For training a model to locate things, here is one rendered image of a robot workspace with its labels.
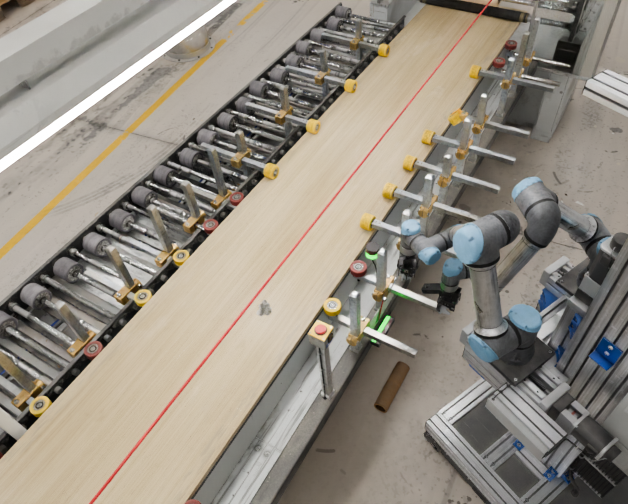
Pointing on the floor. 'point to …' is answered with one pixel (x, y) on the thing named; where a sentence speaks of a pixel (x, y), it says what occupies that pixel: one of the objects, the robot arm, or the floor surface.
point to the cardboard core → (391, 387)
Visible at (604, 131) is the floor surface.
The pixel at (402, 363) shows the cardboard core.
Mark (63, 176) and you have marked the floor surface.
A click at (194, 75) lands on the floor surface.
